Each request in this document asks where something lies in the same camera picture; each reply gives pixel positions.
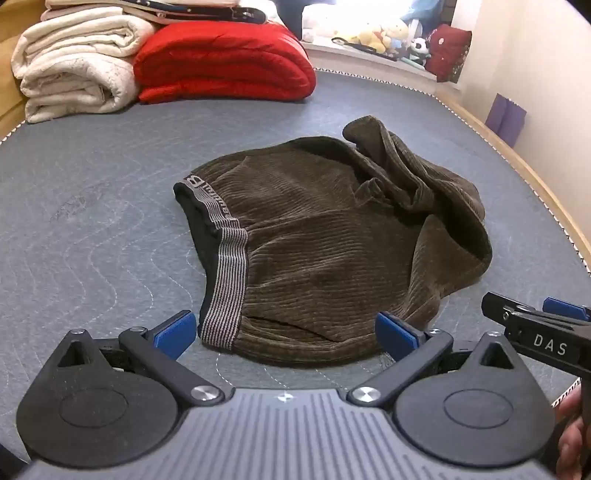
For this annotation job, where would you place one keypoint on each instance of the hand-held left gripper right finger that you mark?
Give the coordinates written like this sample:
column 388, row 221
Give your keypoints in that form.
column 392, row 333

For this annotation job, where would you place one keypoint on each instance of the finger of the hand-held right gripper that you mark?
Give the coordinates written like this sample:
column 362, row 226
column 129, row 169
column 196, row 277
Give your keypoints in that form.
column 565, row 308
column 501, row 307

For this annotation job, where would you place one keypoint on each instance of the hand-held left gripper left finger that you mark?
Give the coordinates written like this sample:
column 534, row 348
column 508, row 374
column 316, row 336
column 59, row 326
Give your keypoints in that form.
column 178, row 333

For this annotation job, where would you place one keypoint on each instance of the person's right hand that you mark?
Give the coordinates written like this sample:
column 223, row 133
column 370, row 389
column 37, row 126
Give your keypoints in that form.
column 575, row 438

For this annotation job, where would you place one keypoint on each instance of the purple foam block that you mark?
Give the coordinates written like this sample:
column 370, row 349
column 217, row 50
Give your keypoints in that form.
column 513, row 122
column 495, row 113

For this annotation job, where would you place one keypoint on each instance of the dark red cushion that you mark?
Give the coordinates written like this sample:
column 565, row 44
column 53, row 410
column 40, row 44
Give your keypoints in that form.
column 445, row 50

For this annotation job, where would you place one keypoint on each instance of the panda plush toy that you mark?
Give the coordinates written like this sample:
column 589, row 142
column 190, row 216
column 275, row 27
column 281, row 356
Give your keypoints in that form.
column 420, row 48

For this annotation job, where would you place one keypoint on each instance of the red folded blanket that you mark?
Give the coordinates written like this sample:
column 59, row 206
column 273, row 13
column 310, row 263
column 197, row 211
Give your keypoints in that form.
column 221, row 60

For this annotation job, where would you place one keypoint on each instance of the white fleece blanket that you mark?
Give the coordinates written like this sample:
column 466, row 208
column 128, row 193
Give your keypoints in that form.
column 74, row 69

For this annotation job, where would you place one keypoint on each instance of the yellow bear plush toy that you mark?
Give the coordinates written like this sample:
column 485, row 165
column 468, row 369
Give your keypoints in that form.
column 378, row 36

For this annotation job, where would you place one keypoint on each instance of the blue plush toy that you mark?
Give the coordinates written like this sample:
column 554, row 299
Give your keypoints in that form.
column 425, row 11

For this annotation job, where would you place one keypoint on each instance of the dark patterned cloth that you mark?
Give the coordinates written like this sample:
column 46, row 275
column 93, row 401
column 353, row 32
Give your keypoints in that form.
column 207, row 10

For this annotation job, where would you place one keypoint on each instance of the wooden bed frame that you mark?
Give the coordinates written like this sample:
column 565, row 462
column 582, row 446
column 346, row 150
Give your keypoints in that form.
column 531, row 157

